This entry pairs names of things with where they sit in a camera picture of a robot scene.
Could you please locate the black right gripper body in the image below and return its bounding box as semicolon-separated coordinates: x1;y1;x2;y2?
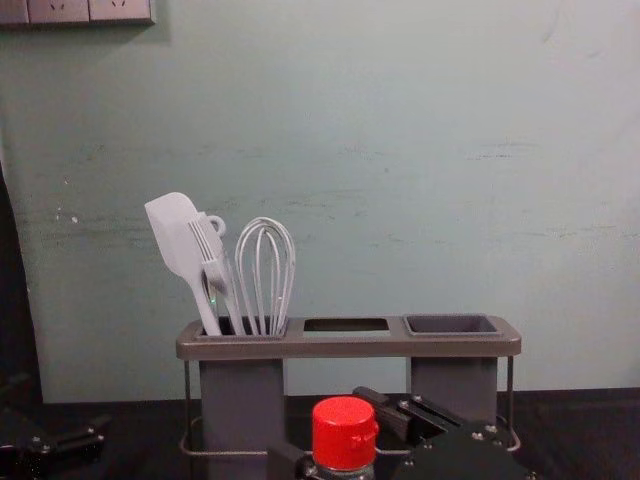
389;422;542;480

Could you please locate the bottle with red cap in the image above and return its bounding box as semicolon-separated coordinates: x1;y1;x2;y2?
299;396;381;480

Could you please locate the short grey plastic bin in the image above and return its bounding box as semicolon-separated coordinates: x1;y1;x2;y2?
402;313;502;427

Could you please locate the tall grey plastic bin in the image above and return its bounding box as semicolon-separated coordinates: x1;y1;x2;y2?
194;319;289;480

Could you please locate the grey rack with steel bars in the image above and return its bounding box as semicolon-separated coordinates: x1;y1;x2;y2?
175;314;523;457

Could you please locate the black table cloth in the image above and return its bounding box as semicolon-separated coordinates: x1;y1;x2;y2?
0;387;640;480

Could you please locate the black drape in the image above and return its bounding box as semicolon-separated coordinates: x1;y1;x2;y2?
0;158;45;404

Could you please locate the pale grey silicone whisk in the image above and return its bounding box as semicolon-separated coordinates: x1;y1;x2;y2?
234;216;298;337

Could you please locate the pale grey silicone spatula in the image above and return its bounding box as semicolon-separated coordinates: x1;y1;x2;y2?
144;191;224;336

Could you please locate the grey wall socket panel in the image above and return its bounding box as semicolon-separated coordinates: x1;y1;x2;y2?
0;0;156;28

